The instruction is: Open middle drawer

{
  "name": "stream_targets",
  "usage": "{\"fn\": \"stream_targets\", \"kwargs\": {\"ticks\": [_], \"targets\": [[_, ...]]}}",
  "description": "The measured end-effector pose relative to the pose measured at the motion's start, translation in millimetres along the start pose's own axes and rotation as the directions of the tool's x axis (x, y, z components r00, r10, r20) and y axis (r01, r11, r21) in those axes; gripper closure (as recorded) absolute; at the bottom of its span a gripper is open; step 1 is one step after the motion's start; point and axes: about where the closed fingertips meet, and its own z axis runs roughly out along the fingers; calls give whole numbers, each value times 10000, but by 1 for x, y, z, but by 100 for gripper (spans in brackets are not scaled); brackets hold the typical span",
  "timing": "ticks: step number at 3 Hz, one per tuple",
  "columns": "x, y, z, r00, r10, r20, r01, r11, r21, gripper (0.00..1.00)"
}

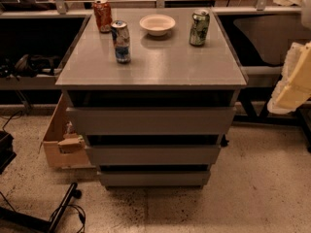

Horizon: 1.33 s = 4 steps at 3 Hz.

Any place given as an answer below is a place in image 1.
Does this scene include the black headphones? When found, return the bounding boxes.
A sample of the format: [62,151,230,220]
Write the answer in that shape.
[0,54,61,78]

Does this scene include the black stand with cables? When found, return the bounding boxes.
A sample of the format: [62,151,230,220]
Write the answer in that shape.
[0,182,86,233]

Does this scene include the blue pepsi can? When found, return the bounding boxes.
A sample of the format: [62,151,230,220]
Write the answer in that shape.
[111,20,131,63]

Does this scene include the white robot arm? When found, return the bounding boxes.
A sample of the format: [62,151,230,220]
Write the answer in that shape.
[267,0,311,115]

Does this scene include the green soda can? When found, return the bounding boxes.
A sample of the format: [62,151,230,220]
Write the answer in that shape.
[189,9,210,46]

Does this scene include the white bowl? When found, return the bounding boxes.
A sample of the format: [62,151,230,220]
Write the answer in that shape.
[139,15,176,36]

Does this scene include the grey top drawer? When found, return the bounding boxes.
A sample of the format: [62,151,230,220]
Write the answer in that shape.
[67,107,235,135]

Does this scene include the black case on floor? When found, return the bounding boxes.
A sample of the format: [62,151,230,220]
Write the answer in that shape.
[0,131,17,174]

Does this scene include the cardboard box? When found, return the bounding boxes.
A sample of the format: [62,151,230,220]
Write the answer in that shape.
[42,96,91,168]

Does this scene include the grey bottom drawer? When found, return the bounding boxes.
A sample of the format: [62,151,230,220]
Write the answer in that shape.
[98,171,211,186]

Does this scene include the orange soda can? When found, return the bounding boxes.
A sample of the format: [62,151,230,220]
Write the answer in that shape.
[92,0,112,33]

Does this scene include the grey drawer cabinet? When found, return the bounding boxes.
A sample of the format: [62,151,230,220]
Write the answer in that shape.
[54,6,249,190]

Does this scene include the grey drawer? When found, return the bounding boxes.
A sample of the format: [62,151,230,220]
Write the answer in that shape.
[98,171,211,186]
[86,145,221,165]
[67,107,235,135]

